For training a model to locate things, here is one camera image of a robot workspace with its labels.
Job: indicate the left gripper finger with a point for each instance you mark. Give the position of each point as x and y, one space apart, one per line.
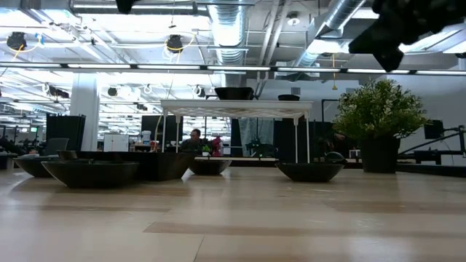
125 5

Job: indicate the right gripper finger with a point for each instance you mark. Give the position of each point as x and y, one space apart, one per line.
371 41
393 54

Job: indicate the black teardrop mini plate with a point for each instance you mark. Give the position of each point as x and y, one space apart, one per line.
288 97

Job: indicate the black square mini plate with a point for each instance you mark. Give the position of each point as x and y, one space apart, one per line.
234 94

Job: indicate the large dark bowl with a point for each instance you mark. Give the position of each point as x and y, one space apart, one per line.
164 165

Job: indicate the black background robot arm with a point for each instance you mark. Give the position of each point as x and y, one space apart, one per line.
260 147

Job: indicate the black rounded mini plate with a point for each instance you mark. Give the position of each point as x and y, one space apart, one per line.
210 167
91 174
31 165
309 172

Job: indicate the yellow hanging pendant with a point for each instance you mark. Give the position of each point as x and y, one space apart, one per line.
333 72

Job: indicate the green potted plant black pot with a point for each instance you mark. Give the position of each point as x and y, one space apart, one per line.
378 109

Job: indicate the black ceiling device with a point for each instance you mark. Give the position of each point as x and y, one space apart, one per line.
174 43
199 91
113 91
16 40

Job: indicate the white ceiling sensor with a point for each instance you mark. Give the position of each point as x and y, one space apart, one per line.
293 20

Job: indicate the black box on stand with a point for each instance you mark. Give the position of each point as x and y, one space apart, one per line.
433 129

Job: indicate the grey domed object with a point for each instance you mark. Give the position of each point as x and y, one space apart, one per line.
335 157

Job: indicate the linear ceiling light strip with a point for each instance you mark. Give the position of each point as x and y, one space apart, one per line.
233 68

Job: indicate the black monitor panel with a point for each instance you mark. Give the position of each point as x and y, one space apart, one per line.
162 127

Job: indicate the black curtain panel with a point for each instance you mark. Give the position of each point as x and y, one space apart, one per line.
282 138

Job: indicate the white cabinet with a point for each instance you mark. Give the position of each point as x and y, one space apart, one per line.
115 142

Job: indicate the black partition panel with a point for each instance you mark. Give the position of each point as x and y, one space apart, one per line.
65 132

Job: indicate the person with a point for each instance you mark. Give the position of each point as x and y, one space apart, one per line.
194 140

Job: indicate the grey chair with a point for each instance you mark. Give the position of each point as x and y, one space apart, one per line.
56 145

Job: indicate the small green potted plant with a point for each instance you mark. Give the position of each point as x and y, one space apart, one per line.
206 149

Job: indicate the red object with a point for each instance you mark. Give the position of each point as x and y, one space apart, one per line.
217 145

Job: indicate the silver spiral ceiling duct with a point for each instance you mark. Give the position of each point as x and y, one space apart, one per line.
342 14
229 62

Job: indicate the black aluminium table frame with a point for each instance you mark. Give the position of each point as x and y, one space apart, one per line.
429 170

